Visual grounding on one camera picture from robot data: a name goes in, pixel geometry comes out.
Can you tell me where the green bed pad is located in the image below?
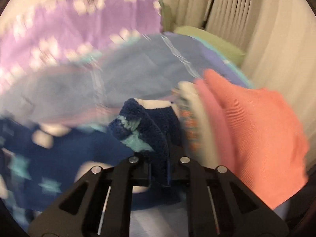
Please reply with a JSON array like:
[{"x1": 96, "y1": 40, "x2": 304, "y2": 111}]
[{"x1": 161, "y1": 4, "x2": 245, "y2": 67}]

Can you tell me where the blue striped bed sheet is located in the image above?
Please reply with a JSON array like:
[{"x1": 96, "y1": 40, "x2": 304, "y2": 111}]
[{"x1": 1, "y1": 33, "x2": 251, "y2": 126}]

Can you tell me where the coral folded garment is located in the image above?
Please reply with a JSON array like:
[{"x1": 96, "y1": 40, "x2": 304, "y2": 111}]
[{"x1": 196, "y1": 69, "x2": 309, "y2": 209}]

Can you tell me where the purple floral pillow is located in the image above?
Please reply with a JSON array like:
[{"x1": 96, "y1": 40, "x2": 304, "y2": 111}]
[{"x1": 1, "y1": 0, "x2": 162, "y2": 91}]

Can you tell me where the beige curtain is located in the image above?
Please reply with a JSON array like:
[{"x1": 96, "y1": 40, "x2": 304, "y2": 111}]
[{"x1": 170, "y1": 0, "x2": 315, "y2": 160}]

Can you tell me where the patterned folded garment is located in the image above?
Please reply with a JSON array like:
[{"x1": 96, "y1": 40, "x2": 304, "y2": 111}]
[{"x1": 172, "y1": 88, "x2": 202, "y2": 154}]

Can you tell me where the navy fleece star garment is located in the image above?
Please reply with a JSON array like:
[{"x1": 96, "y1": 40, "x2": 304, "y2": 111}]
[{"x1": 1, "y1": 99, "x2": 182, "y2": 227}]

